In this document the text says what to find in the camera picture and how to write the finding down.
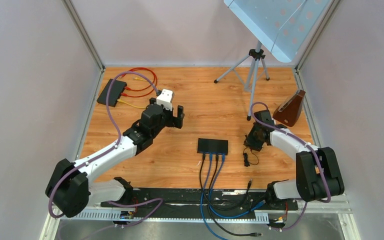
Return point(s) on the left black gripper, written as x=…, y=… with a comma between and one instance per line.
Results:
x=176, y=122

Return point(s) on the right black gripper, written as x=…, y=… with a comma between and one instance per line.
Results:
x=250, y=142

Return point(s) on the black power adapter with cord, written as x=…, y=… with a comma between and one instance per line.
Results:
x=246, y=159

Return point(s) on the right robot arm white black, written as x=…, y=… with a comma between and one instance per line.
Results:
x=317, y=172

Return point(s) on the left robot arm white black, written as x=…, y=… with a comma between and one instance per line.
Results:
x=72, y=185

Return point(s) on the brown wooden metronome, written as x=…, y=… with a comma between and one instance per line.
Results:
x=288, y=113

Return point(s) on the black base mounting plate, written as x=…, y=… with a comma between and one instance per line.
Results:
x=185, y=202

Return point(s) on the grey tripod stand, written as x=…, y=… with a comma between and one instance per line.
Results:
x=257, y=69

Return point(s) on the light blue perforated panel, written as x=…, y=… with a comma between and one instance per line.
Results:
x=282, y=26

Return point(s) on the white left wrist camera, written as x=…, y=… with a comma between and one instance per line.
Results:
x=165, y=99

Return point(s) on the aluminium frame rail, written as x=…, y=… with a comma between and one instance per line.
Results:
x=120, y=213

